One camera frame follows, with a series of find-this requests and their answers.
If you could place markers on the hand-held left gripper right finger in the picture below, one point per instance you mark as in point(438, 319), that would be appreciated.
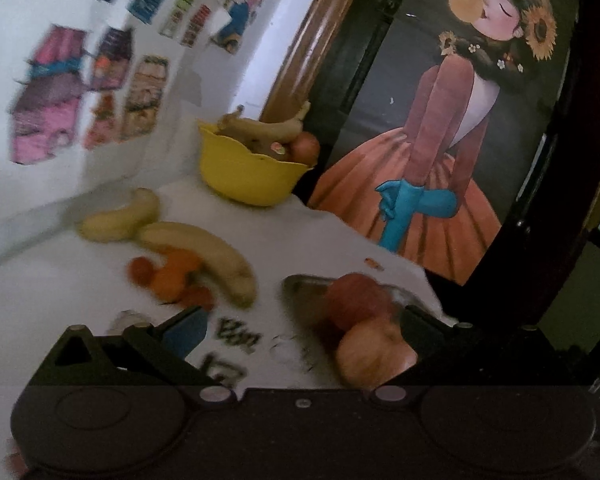
point(422, 332)

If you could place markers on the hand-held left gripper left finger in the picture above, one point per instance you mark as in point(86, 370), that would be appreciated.
point(180, 335)

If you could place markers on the red cherry tomato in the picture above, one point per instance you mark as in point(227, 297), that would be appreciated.
point(140, 271)
point(200, 298)

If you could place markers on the pale red apple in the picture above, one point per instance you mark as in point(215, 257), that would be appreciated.
point(370, 355)

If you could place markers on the small orange fruit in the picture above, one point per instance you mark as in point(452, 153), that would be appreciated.
point(177, 275)

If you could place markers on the deep red apple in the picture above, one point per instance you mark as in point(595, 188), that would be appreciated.
point(357, 302)

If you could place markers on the metal tray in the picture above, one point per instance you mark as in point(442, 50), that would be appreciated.
point(305, 300)

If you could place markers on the white printed table cover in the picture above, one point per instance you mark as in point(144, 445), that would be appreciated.
point(305, 240)

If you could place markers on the yellow plastic bowl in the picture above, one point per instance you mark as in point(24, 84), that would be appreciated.
point(250, 180)

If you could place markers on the brown fruit with sticker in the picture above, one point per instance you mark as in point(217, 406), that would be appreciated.
point(267, 152)

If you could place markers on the reddish orange round fruit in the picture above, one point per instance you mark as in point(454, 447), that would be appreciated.
point(306, 149)

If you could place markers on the greenish yellow banana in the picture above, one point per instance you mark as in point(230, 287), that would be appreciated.
point(265, 127)

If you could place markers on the paper with house drawings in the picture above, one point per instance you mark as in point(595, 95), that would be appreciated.
point(55, 105)

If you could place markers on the cartoon girl and bear drawing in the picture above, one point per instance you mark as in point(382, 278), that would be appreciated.
point(235, 10)

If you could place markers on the wall poster of girl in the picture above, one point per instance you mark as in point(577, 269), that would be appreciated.
point(430, 170)

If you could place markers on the brown wooden post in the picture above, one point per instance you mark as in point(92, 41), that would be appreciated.
point(310, 45)

